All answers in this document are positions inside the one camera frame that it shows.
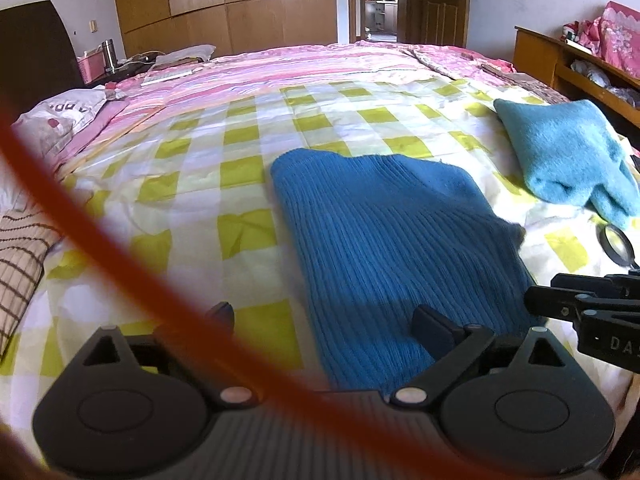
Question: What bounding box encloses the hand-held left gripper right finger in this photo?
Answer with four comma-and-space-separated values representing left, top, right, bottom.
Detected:
390, 306, 572, 407

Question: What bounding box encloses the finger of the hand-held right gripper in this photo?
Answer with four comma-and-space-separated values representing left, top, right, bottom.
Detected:
551, 273, 627, 298
523, 285, 584, 319

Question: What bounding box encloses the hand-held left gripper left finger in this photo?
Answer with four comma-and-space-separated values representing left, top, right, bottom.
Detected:
80, 301, 261, 407

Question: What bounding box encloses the blue ribbed sweater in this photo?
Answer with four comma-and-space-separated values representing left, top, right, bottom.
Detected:
270, 149, 545, 397

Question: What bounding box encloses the black tape roll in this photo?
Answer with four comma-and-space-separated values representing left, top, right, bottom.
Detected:
596, 223, 636, 266

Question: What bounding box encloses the light teal folded sweater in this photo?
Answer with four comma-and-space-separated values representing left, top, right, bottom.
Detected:
493, 99, 640, 229

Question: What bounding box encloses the yellow checked blanket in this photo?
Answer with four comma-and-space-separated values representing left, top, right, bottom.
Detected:
0, 77, 640, 411

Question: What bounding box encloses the dark patterned cloth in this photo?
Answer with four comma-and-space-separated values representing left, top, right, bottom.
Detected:
502, 71, 572, 107

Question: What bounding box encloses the brown striped beige pillow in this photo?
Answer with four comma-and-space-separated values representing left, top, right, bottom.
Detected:
0, 205, 64, 357

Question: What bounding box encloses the crumpled plastic bag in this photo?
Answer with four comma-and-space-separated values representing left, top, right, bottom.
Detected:
570, 58, 614, 87

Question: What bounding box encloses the wooden shelf unit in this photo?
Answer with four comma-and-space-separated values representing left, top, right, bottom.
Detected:
514, 25, 640, 128

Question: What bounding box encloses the white book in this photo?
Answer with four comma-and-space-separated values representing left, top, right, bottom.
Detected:
141, 66, 194, 86

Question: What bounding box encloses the pink floral cloth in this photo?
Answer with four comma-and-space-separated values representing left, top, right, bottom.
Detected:
562, 1, 640, 79

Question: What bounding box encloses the dark nightstand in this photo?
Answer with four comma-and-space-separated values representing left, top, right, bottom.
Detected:
82, 62, 147, 89

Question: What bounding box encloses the pink striped bed sheet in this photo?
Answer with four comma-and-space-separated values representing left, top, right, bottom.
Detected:
55, 42, 516, 171

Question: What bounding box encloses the grey pillow with pink dots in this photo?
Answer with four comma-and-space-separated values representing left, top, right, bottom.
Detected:
12, 89, 108, 137

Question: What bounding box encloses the pink floral quilt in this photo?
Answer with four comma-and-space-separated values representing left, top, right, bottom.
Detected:
400, 44, 517, 80

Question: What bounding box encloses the white folded cloth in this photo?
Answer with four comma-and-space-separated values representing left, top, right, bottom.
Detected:
154, 44, 217, 67

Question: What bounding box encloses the pink plastic basket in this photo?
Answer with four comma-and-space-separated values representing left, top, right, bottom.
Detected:
77, 50, 108, 84

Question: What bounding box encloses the wooden wardrobe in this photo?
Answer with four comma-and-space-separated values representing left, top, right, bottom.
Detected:
110, 0, 338, 58

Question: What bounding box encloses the brown wooden door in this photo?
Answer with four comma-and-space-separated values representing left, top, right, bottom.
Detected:
409, 0, 474, 49

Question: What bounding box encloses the dark wooden headboard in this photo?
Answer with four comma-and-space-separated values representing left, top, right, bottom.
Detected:
0, 0, 84, 121

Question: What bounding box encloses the orange cable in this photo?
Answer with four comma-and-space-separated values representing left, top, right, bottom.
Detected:
0, 110, 481, 480

